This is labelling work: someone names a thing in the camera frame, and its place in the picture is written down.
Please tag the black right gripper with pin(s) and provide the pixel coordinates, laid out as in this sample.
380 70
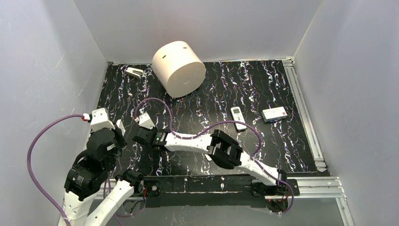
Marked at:
142 135

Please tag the small grey remote control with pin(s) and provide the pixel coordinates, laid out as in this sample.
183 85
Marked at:
238 116

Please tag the white remote control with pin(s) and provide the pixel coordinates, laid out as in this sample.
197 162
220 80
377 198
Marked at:
120 125

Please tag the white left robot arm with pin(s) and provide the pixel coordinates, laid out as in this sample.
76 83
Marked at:
88 173

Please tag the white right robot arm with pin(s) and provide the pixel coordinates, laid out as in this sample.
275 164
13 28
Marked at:
224 151

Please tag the white stapler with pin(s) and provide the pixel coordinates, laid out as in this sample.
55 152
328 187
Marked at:
134 72

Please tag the white cylindrical container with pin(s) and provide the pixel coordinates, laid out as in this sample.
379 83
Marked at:
178 68

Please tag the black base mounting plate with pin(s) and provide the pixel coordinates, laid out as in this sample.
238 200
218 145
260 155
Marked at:
219 190

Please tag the white battery box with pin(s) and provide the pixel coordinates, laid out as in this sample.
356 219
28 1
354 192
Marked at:
274 114

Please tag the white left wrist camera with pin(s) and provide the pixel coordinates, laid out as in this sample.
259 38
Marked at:
99 119

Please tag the aluminium frame rail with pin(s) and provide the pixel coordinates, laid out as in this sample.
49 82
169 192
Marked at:
314 187

